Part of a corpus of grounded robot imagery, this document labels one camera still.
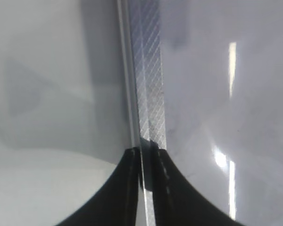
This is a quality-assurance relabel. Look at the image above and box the white board with aluminium frame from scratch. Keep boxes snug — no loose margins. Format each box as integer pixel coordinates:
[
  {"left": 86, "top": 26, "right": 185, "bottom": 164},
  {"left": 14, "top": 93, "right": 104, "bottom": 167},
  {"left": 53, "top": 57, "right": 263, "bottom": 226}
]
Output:
[{"left": 117, "top": 0, "right": 283, "bottom": 226}]

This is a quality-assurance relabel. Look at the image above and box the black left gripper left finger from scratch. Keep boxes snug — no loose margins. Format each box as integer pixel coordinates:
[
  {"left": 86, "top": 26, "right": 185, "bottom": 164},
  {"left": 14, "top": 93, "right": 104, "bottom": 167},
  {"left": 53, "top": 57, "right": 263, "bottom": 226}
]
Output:
[{"left": 58, "top": 147, "right": 141, "bottom": 226}]

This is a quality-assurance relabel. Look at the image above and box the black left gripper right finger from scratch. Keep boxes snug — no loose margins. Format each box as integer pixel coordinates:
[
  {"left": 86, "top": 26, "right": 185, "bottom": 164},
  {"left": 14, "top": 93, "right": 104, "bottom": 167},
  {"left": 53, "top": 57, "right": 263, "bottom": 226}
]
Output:
[{"left": 150, "top": 141, "right": 240, "bottom": 226}]

